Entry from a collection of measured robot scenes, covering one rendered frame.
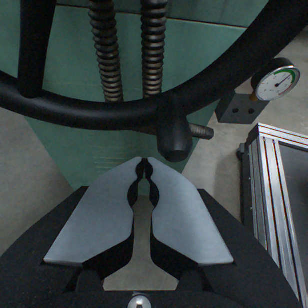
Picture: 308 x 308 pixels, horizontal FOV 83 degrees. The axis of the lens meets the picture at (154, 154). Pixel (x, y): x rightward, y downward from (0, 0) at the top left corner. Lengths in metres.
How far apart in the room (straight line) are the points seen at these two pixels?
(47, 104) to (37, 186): 0.82
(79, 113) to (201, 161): 0.90
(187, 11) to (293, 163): 0.83
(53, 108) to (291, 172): 0.92
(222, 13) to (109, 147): 0.39
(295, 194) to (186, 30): 0.75
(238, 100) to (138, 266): 0.68
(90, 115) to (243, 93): 0.29
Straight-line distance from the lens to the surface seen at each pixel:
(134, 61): 0.35
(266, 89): 0.36
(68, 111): 0.18
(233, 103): 0.39
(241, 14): 0.35
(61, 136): 0.52
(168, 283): 0.82
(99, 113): 0.17
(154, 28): 0.20
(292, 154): 1.04
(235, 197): 1.01
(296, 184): 0.94
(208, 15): 0.33
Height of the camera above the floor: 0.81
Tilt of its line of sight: 55 degrees down
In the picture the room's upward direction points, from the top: 12 degrees clockwise
